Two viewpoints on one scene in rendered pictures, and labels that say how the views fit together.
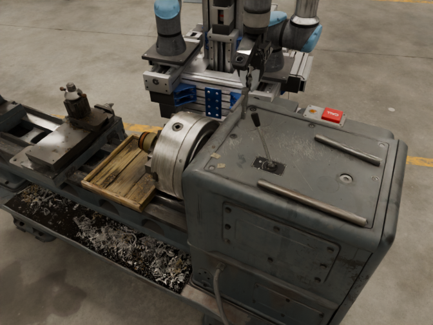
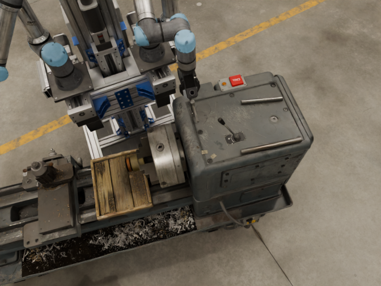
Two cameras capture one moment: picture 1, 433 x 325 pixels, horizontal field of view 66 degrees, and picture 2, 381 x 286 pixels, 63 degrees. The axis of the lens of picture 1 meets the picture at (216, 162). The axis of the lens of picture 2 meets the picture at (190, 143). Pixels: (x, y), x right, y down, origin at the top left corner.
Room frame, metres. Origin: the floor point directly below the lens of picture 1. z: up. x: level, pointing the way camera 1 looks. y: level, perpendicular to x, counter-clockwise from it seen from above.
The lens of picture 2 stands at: (0.26, 0.43, 2.53)
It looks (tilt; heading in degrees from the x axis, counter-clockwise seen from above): 62 degrees down; 323
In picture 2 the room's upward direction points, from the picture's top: 5 degrees counter-clockwise
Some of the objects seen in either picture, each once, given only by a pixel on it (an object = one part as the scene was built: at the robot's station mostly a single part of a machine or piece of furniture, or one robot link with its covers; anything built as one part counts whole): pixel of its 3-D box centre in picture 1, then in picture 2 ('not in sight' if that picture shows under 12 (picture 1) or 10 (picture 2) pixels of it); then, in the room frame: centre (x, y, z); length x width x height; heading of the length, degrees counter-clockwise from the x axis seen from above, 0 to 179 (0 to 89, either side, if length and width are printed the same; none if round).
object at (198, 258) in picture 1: (270, 277); (228, 179); (0.75, -0.25, 0.43); 0.60 x 0.48 x 0.86; 63
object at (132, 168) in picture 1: (136, 168); (121, 183); (1.04, 0.35, 0.89); 0.36 x 0.30 x 0.04; 153
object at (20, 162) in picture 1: (68, 140); (49, 199); (1.22, 0.70, 0.90); 0.47 x 0.30 x 0.06; 153
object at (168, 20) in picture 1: (167, 14); (56, 58); (1.62, 0.22, 1.33); 0.13 x 0.12 x 0.14; 2
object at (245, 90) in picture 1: (243, 104); (192, 108); (0.91, -0.09, 1.31); 0.02 x 0.02 x 0.12
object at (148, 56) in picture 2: (268, 54); (151, 46); (1.44, -0.24, 1.21); 0.15 x 0.15 x 0.10
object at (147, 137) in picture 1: (153, 143); (135, 163); (0.98, 0.24, 1.08); 0.09 x 0.09 x 0.09; 63
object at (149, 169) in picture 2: (155, 162); (152, 174); (0.87, 0.22, 1.09); 0.12 x 0.11 x 0.05; 153
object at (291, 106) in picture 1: (283, 108); (204, 91); (0.98, -0.24, 1.24); 0.09 x 0.08 x 0.03; 63
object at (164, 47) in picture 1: (170, 39); (66, 74); (1.61, 0.22, 1.21); 0.15 x 0.15 x 0.10
